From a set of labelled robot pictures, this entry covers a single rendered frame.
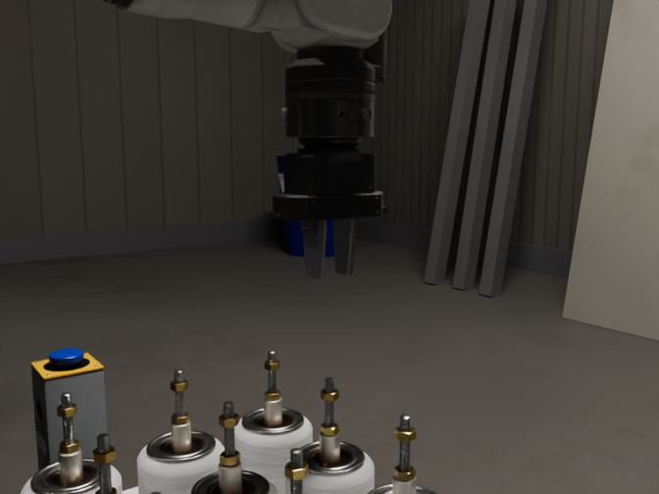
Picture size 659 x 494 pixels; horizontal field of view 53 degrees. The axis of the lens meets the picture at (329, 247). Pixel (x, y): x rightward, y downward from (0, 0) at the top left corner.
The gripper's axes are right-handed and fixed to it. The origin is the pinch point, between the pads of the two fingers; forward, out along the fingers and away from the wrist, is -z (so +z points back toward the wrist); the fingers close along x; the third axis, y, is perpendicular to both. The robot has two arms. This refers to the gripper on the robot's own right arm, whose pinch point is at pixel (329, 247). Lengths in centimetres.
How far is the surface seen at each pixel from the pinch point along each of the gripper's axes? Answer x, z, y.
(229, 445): -11.9, -18.0, -0.5
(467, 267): 161, -38, 128
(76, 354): -18.5, -15.1, 27.5
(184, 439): -11.8, -21.6, 10.6
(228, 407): -11.9, -14.2, -0.5
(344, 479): -1.0, -23.2, -4.2
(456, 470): 46, -48, 24
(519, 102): 172, 28, 114
